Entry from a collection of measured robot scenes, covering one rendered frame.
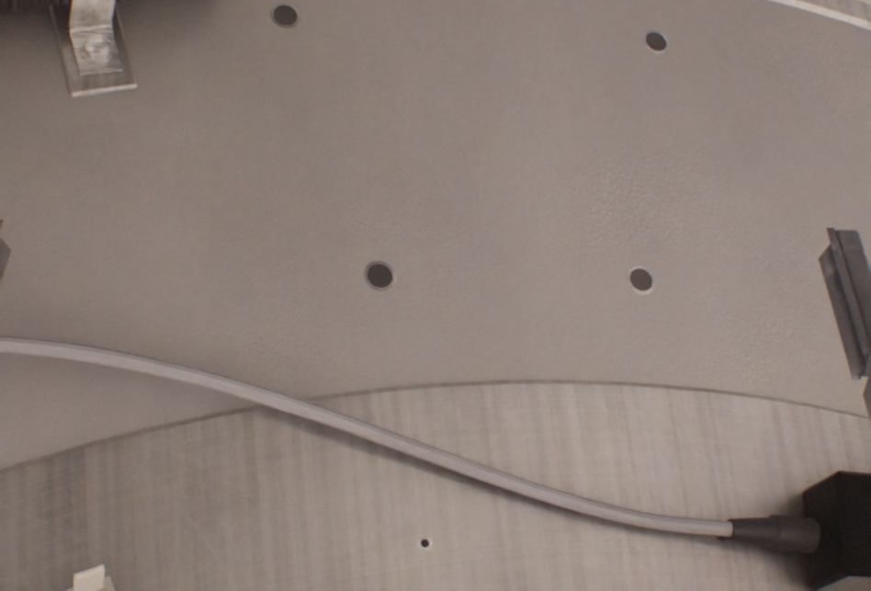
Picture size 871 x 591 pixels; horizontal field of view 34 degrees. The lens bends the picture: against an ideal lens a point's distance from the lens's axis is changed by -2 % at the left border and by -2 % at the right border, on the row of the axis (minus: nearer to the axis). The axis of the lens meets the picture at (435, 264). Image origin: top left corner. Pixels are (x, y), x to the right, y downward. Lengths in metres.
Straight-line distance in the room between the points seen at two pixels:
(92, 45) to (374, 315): 0.13
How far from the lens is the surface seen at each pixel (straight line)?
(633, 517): 0.45
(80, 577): 0.39
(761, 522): 0.46
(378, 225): 0.46
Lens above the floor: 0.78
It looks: 23 degrees down
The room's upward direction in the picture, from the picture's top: 173 degrees clockwise
